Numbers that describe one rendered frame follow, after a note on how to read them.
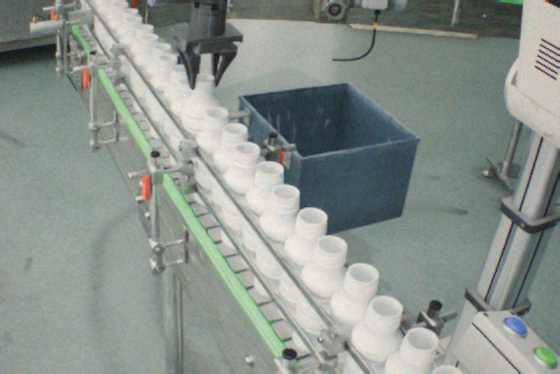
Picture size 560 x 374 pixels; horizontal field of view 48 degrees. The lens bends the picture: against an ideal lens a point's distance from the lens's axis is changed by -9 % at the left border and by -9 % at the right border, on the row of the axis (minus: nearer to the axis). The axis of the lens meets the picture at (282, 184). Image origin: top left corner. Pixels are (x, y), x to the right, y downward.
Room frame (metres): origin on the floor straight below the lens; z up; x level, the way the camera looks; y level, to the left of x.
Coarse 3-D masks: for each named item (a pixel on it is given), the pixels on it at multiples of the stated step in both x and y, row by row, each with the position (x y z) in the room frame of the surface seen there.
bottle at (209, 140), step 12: (216, 108) 0.97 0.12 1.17; (216, 120) 0.94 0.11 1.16; (228, 120) 0.96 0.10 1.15; (204, 132) 0.94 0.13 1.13; (216, 132) 0.94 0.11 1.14; (204, 144) 0.93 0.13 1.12; (216, 144) 0.93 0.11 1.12; (204, 168) 0.93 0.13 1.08; (204, 180) 0.93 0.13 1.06; (204, 192) 0.93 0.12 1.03
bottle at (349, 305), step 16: (352, 272) 0.62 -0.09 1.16; (368, 272) 0.62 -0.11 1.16; (352, 288) 0.59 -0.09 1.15; (368, 288) 0.59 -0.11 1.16; (336, 304) 0.59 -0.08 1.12; (352, 304) 0.59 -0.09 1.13; (368, 304) 0.59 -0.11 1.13; (336, 320) 0.58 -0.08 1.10; (352, 320) 0.57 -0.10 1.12; (336, 368) 0.58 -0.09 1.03
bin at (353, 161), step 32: (256, 96) 1.50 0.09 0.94; (288, 96) 1.54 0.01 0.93; (320, 96) 1.59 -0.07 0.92; (352, 96) 1.61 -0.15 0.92; (256, 128) 1.39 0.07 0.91; (288, 128) 1.55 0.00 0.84; (320, 128) 1.60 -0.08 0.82; (352, 128) 1.59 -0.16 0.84; (384, 128) 1.48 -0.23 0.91; (288, 160) 1.25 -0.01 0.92; (320, 160) 1.24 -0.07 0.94; (352, 160) 1.28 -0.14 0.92; (384, 160) 1.33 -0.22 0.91; (320, 192) 1.25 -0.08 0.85; (352, 192) 1.29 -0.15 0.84; (384, 192) 1.34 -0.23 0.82; (352, 224) 1.30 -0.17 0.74
